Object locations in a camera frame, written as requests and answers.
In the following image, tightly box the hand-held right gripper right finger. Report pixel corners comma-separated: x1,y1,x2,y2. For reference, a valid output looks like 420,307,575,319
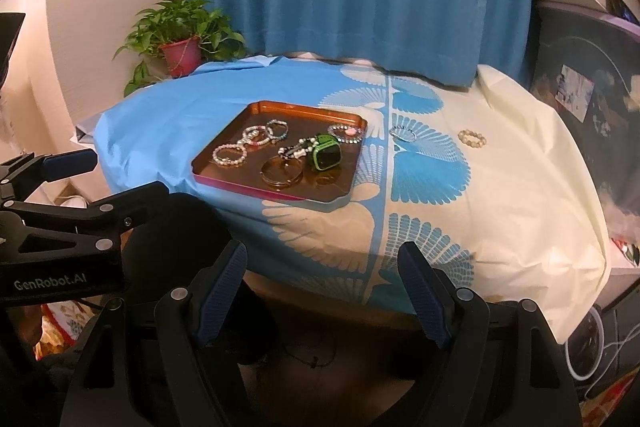
397,241,584,427

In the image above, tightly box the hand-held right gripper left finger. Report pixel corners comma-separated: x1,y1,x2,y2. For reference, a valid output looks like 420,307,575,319
59,238,248,427

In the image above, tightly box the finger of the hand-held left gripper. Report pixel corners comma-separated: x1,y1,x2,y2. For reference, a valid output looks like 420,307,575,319
0,181,171,266
0,149,99,208

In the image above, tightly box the pale white bead bracelet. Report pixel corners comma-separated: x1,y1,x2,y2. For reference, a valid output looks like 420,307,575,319
212,144,249,168

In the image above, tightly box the copper metal tray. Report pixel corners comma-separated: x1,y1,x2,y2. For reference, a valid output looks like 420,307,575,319
191,100,369,206

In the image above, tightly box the pink bead bracelet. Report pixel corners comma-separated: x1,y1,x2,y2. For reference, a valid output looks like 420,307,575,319
242,127,271,148

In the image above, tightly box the bronze metal bangle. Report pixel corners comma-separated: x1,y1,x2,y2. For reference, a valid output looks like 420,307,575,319
260,157,305,189

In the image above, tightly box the black and white bead bracelet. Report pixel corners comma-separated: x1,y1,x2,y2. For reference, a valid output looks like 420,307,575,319
277,137,321,160

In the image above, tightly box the green watch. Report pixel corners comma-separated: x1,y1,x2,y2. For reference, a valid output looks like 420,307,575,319
311,134,344,172

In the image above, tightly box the clear bracelet with pink heart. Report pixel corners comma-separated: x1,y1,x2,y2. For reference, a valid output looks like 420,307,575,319
327,123,364,145

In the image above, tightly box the red and white patterned cloth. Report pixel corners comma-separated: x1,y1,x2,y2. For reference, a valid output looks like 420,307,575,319
35,299,101,360

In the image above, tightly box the wooden table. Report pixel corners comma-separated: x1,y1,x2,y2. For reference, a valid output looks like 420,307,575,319
242,269,418,325

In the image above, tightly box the blue and cream printed tablecloth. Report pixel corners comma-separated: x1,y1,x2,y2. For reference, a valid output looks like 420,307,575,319
75,54,612,348

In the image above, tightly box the red plant pot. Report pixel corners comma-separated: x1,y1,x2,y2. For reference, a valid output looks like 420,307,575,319
159,37,202,79

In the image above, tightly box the green leafy plant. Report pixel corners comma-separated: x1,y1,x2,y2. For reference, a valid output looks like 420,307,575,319
114,0,247,98

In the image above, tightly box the printed paper poster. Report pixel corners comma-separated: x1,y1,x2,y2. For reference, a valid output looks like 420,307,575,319
559,63,597,124

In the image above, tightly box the dark purple bulky object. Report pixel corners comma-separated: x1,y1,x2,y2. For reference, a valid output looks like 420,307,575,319
530,0,640,268

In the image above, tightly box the white cable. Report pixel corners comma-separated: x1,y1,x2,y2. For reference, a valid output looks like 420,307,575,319
565,304,640,403

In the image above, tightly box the yellow bead bracelet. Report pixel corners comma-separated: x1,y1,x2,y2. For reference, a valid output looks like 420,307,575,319
458,129,487,148

